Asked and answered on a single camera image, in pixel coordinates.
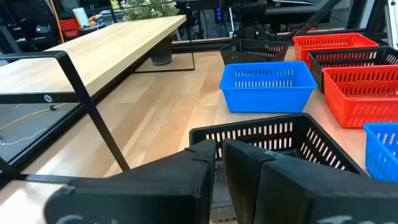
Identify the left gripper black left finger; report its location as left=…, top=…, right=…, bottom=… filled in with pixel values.
left=43, top=139, right=217, bottom=224

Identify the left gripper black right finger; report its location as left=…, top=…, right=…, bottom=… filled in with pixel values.
left=222, top=138, right=398, bottom=224

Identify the black plastic slotted basket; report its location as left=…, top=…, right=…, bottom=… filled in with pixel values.
left=188, top=113, right=371, bottom=224
left=219, top=39, right=292, bottom=65
left=307, top=46, right=398, bottom=93

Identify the red plastic slotted basket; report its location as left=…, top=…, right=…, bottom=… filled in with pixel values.
left=322, top=64, right=398, bottom=129
left=292, top=32, right=379, bottom=68

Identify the blue plastic slotted basket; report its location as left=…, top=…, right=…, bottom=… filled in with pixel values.
left=363, top=122, right=398, bottom=184
left=219, top=60, right=318, bottom=114

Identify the potted green plant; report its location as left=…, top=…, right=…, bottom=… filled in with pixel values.
left=119, top=0, right=180, bottom=66

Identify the red storage crate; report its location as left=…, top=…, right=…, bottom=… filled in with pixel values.
left=58, top=18, right=81, bottom=39

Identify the white paper sign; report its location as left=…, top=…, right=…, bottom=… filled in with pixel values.
left=72, top=7, right=91, bottom=28

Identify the white floor cable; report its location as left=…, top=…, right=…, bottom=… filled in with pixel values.
left=0, top=128, right=48, bottom=146

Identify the wooden shelf with black frame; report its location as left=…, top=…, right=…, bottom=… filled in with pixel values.
left=0, top=14, right=197, bottom=187

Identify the black table frame rail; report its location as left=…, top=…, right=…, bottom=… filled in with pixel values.
left=0, top=27, right=388, bottom=190

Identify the yellow floor cable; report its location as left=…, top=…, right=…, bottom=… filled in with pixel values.
left=0, top=103, right=67, bottom=133

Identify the silver frame post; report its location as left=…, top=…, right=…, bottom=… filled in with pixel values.
left=384, top=0, right=398, bottom=49

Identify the yellow hanging cable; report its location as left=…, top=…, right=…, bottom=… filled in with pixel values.
left=49, top=0, right=65, bottom=44

